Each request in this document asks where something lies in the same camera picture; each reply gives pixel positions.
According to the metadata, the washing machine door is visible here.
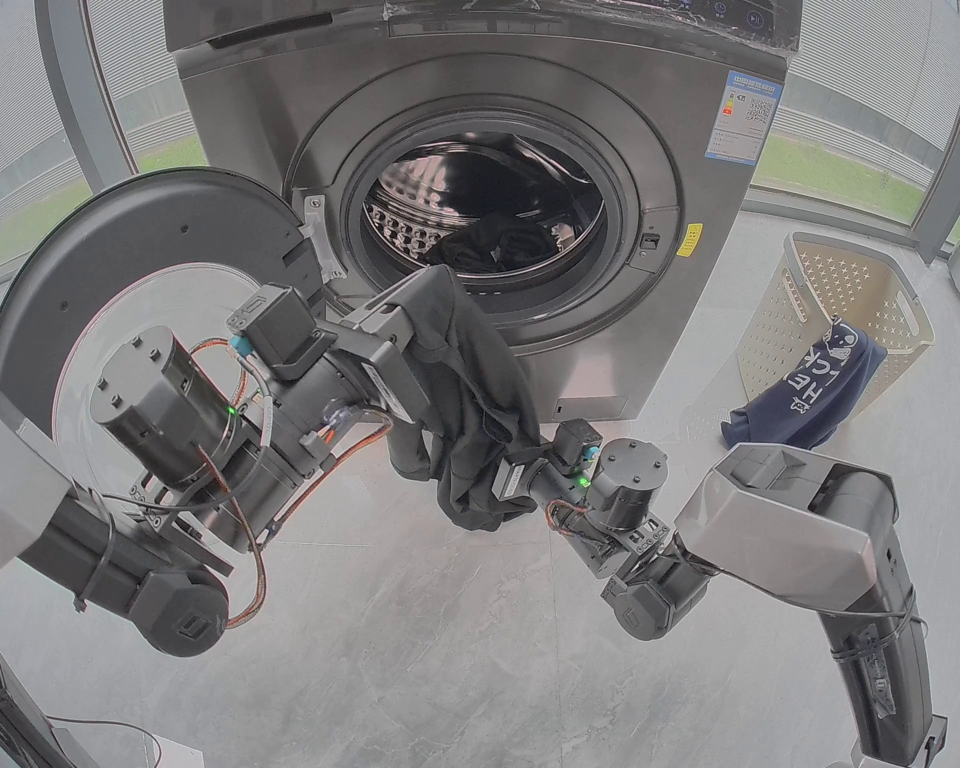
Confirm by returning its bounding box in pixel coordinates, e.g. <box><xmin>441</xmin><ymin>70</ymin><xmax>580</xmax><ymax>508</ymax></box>
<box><xmin>0</xmin><ymin>168</ymin><xmax>336</xmax><ymax>530</ymax></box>

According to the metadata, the black garment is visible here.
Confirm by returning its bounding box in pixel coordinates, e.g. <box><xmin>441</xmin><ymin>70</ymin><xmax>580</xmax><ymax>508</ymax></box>
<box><xmin>385</xmin><ymin>263</ymin><xmax>543</xmax><ymax>533</ymax></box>

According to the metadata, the grey washing machine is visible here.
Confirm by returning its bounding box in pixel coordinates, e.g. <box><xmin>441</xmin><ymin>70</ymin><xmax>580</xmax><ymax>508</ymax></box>
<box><xmin>165</xmin><ymin>0</ymin><xmax>805</xmax><ymax>423</ymax></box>

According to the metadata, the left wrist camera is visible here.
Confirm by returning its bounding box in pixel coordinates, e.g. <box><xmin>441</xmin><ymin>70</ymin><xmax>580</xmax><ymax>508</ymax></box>
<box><xmin>226</xmin><ymin>282</ymin><xmax>340</xmax><ymax>382</ymax></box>

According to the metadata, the cream laundry basket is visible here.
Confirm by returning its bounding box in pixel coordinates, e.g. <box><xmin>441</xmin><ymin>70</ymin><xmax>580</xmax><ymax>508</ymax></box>
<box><xmin>736</xmin><ymin>230</ymin><xmax>937</xmax><ymax>412</ymax></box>

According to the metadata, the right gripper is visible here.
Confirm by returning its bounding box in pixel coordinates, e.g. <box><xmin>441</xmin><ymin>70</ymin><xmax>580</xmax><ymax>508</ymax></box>
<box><xmin>491</xmin><ymin>447</ymin><xmax>561</xmax><ymax>520</ymax></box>

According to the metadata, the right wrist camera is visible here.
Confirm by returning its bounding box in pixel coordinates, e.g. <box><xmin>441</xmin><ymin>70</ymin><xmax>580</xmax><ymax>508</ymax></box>
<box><xmin>553</xmin><ymin>417</ymin><xmax>603</xmax><ymax>472</ymax></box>

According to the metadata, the dark blue T-shirt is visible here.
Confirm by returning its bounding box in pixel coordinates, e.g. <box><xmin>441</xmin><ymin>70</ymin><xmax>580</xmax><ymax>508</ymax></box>
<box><xmin>720</xmin><ymin>315</ymin><xmax>889</xmax><ymax>452</ymax></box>

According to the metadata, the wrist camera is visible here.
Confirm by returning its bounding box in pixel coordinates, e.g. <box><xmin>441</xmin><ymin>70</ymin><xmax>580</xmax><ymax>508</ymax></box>
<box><xmin>553</xmin><ymin>417</ymin><xmax>603</xmax><ymax>472</ymax></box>
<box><xmin>226</xmin><ymin>282</ymin><xmax>340</xmax><ymax>382</ymax></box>

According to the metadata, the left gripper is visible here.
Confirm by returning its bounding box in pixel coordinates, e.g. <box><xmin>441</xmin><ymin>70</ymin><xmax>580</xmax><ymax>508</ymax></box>
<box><xmin>287</xmin><ymin>294</ymin><xmax>435</xmax><ymax>453</ymax></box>

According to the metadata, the heap of dark clothes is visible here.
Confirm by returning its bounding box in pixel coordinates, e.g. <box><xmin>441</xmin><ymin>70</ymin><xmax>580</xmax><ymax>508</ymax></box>
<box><xmin>437</xmin><ymin>212</ymin><xmax>558</xmax><ymax>276</ymax></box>

